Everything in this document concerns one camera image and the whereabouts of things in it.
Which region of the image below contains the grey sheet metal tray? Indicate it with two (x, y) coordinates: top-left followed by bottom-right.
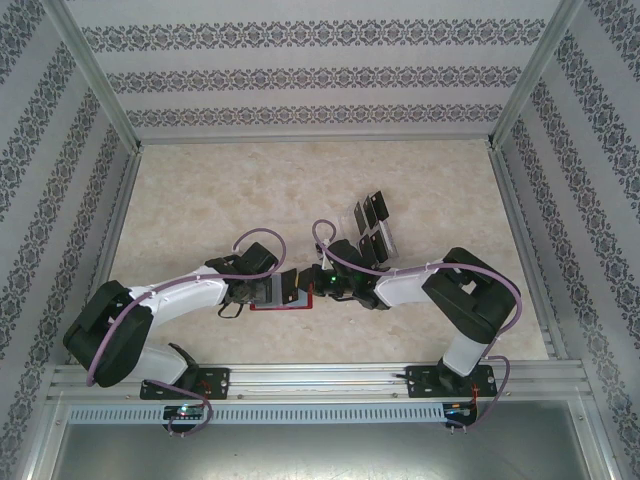
(29, 394), (621, 480)

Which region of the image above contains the purple cable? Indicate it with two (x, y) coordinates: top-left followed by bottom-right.
(85, 228), (287, 437)
(310, 218), (525, 432)

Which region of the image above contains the clear acrylic card stand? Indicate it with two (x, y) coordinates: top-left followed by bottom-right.
(338, 189), (402, 269)

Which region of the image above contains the small circuit board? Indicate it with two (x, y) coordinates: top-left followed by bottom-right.
(443, 401), (479, 420)
(163, 404), (207, 421)

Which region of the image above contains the aluminium frame post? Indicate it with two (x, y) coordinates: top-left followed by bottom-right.
(487, 0), (586, 151)
(42, 0), (144, 154)

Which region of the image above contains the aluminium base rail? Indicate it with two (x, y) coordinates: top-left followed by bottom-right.
(47, 363), (594, 401)

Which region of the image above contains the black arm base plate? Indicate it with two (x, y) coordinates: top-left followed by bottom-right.
(405, 363), (499, 400)
(139, 367), (231, 401)

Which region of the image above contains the aluminium table side rail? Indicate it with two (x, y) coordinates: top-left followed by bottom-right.
(487, 142), (571, 364)
(67, 147), (146, 366)

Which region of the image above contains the red card holder wallet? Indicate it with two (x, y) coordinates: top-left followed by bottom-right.
(248, 272), (316, 312)

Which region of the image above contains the white slotted cable duct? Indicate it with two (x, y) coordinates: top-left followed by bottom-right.
(67, 403), (446, 424)

